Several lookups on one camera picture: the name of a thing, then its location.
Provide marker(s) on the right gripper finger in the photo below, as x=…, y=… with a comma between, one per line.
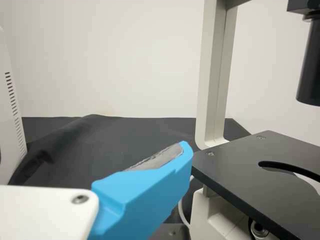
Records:
x=147, y=190

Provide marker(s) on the cream microscope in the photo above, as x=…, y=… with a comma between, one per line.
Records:
x=250, y=175

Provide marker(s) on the white incubator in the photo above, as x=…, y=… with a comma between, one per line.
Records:
x=12, y=112

